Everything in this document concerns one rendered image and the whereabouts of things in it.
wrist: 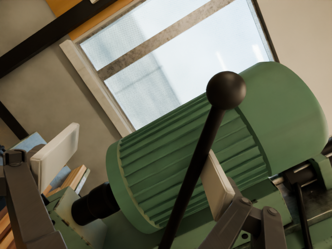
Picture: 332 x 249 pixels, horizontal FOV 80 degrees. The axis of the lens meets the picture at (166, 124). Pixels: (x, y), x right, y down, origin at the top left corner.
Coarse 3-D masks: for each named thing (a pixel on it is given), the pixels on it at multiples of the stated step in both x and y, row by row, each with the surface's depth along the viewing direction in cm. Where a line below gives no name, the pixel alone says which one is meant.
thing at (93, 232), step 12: (60, 192) 40; (72, 192) 41; (48, 204) 38; (60, 204) 36; (72, 204) 39; (60, 216) 35; (72, 216) 38; (60, 228) 36; (72, 228) 36; (84, 228) 39; (96, 228) 42; (72, 240) 37; (84, 240) 38; (96, 240) 40
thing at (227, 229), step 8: (240, 200) 14; (248, 200) 15; (232, 208) 13; (240, 208) 13; (248, 208) 14; (224, 216) 12; (232, 216) 13; (240, 216) 13; (216, 224) 12; (224, 224) 12; (232, 224) 12; (240, 224) 12; (216, 232) 11; (224, 232) 11; (232, 232) 11; (240, 232) 15; (208, 240) 10; (216, 240) 11; (224, 240) 11; (232, 240) 11; (200, 248) 10; (208, 248) 10; (216, 248) 10; (224, 248) 10
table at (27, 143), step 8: (32, 136) 61; (40, 136) 64; (16, 144) 55; (24, 144) 57; (32, 144) 60; (64, 168) 67; (56, 176) 62; (64, 176) 65; (56, 184) 60; (48, 192) 56
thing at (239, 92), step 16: (224, 80) 16; (240, 80) 17; (208, 96) 18; (224, 96) 16; (240, 96) 17; (224, 112) 18; (208, 128) 19; (208, 144) 19; (192, 160) 20; (192, 176) 20; (192, 192) 21; (176, 208) 22; (176, 224) 22
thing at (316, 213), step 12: (288, 192) 39; (312, 192) 36; (324, 192) 35; (288, 204) 37; (312, 204) 35; (324, 204) 34; (312, 216) 33; (324, 216) 33; (288, 228) 33; (300, 228) 34
